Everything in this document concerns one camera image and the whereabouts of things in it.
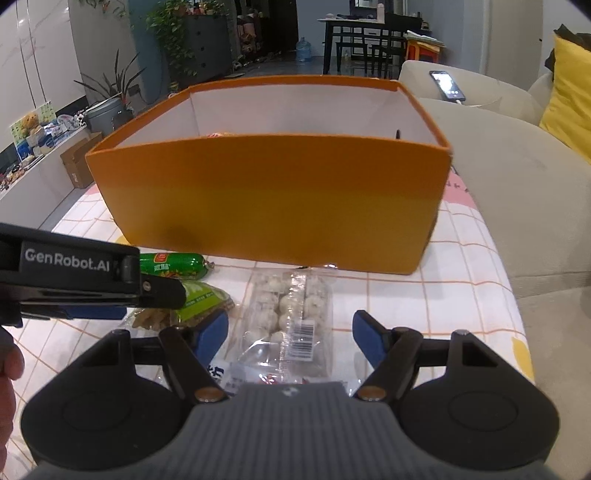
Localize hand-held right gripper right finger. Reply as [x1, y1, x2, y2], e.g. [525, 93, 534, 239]
[352, 309, 486, 402]

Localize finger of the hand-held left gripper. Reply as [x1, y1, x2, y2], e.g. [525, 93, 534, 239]
[21, 306, 129, 321]
[21, 276, 187, 311]

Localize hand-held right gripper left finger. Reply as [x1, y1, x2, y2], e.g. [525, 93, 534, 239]
[78, 309, 230, 404]

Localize green sausage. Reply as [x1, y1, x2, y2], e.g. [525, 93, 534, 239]
[139, 252, 214, 281]

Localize green snack packet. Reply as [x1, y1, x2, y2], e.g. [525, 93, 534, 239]
[124, 279, 239, 331]

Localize white label spicy strip packet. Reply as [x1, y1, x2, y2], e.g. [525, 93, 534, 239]
[206, 362, 324, 396]

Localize clear packet of white balls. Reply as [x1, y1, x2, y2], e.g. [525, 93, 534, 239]
[226, 270, 336, 385]

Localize orange cardboard box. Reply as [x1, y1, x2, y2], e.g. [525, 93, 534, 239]
[85, 74, 454, 277]

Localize person's left hand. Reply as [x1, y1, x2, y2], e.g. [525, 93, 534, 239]
[0, 325, 25, 462]

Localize brown cardboard box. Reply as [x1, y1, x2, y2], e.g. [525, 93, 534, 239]
[60, 132, 103, 189]

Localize group of toys and figurines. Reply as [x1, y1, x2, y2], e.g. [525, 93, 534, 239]
[0, 103, 89, 191]

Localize grey trash bin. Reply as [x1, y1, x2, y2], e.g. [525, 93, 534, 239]
[85, 95, 135, 137]

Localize long leaf potted plant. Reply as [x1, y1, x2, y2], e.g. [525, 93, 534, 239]
[74, 51, 147, 117]

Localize beige sofa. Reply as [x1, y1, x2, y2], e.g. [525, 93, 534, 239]
[397, 59, 591, 480]

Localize climbing green plant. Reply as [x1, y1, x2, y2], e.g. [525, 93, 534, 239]
[146, 0, 199, 89]

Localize grey cabinet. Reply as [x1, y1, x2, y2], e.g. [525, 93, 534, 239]
[185, 14, 232, 84]

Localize hanging green plant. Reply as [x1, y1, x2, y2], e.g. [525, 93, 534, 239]
[88, 0, 128, 17]

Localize smartphone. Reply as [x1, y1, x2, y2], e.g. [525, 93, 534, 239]
[429, 70, 467, 102]

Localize shelf with plush toys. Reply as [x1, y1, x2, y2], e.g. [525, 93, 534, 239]
[235, 14, 273, 66]

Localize dark dining chair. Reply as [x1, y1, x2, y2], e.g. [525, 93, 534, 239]
[369, 32, 403, 79]
[335, 28, 370, 75]

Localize orange stool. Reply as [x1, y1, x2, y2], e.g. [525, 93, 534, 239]
[406, 39, 440, 64]

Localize stack of papers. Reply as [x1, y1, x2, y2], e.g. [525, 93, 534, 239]
[403, 28, 447, 47]

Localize yellow cushion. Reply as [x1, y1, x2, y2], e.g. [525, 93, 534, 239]
[539, 34, 591, 163]

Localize dark dining table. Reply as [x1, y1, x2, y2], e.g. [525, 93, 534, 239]
[317, 16, 424, 77]

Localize dark blanket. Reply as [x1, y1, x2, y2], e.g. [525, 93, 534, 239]
[545, 23, 591, 75]

